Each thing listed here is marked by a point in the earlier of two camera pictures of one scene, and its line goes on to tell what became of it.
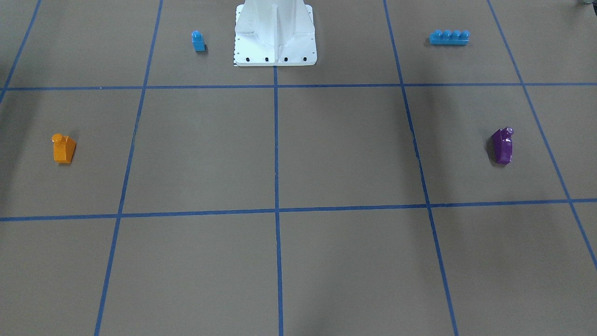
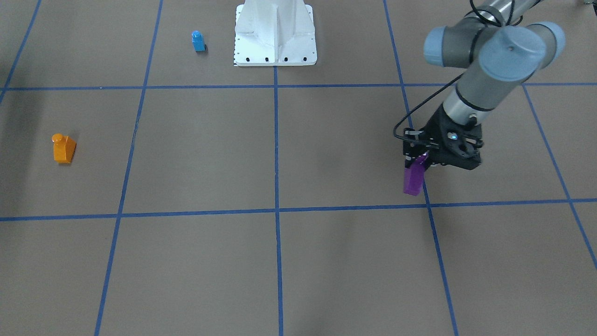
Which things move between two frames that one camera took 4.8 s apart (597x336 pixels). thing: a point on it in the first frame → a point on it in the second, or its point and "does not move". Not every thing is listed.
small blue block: (198, 40) does not move
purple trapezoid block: (502, 142) → (413, 175)
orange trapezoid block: (64, 147) does not move
